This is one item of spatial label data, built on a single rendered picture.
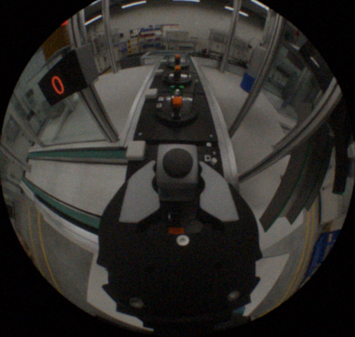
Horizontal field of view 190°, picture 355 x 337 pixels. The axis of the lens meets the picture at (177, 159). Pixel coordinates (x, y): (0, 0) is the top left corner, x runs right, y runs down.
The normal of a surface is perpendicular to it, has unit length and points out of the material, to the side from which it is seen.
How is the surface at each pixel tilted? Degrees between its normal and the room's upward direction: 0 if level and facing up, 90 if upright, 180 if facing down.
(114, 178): 0
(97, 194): 0
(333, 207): 90
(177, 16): 90
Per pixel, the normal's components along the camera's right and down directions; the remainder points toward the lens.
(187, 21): -0.03, 0.90
